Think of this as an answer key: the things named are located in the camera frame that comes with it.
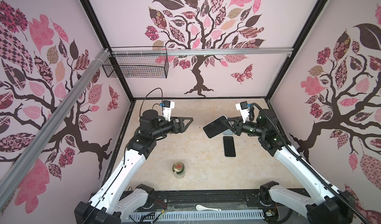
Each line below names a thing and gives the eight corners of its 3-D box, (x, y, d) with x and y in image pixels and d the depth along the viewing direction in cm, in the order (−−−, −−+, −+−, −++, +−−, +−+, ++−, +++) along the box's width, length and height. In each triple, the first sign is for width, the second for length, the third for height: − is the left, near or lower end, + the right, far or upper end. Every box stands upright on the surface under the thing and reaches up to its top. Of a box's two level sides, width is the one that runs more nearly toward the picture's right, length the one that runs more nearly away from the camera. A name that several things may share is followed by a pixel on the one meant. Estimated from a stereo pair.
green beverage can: (174, 179, 82) (171, 172, 73) (175, 169, 86) (172, 161, 77) (185, 179, 82) (183, 172, 73) (185, 169, 86) (184, 161, 77)
